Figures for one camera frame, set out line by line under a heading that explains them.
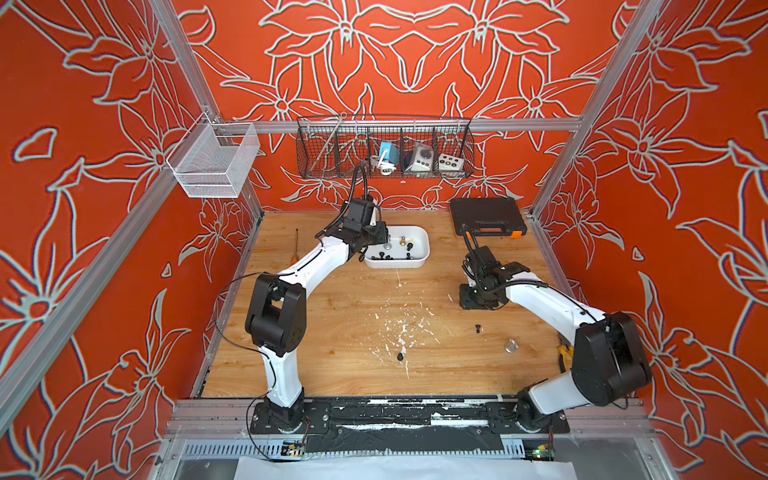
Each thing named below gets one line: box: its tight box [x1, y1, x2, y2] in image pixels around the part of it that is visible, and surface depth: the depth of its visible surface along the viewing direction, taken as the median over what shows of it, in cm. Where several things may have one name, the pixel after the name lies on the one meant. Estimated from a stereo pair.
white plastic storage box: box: [364, 225, 431, 269], surface depth 109 cm
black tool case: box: [450, 198, 527, 238], surface depth 116 cm
